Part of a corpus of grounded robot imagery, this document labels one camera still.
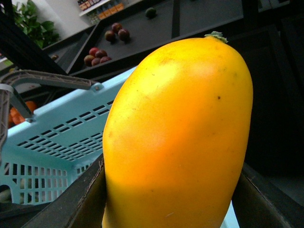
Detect grey basket handle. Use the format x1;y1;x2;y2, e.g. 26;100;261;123
0;70;99;152

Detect light blue plastic basket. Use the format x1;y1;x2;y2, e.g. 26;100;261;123
0;66;238;228

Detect red plum cluster fruit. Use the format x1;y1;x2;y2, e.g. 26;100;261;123
84;47;112;67

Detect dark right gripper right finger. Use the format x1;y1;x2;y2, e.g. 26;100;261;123
232;163;304;228

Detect orange fruit behind basket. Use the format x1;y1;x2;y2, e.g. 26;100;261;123
8;101;38;127

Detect green leafy plant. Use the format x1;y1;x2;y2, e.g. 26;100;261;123
12;0;60;49

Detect purple plum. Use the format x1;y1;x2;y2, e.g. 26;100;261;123
112;22;123;34
104;30;116;42
118;28;130;41

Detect yellow mango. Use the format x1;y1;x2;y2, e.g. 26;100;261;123
102;32;253;228

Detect dark green avocado on shelf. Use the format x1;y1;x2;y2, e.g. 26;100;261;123
145;7;156;19

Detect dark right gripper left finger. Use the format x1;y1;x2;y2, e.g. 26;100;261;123
23;155;106;228

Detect bottles on white shelf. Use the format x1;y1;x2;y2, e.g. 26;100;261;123
77;0;125;25

